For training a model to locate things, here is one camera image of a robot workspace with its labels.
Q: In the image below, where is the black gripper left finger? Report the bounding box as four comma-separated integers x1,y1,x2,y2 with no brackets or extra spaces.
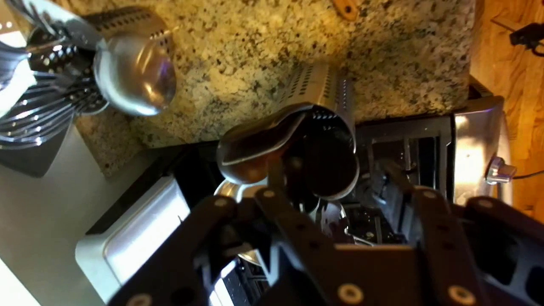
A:
107,185,423,306

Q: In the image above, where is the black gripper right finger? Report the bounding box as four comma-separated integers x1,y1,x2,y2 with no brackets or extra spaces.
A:
389,162,544,306

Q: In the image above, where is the small steel cutlery holder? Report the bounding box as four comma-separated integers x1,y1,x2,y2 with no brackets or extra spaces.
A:
78,4,173,117

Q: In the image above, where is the dark wooden utensil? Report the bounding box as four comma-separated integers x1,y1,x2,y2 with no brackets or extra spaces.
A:
216,101,315,186

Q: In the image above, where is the stainless steel gas range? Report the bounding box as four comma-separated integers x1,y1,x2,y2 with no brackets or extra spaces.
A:
73,93,519,306

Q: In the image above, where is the steel ladle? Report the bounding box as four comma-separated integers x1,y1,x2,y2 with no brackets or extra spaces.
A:
92,26,179,118

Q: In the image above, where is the steel wire whisk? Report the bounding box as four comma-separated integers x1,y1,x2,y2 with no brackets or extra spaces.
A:
0,40,111,152

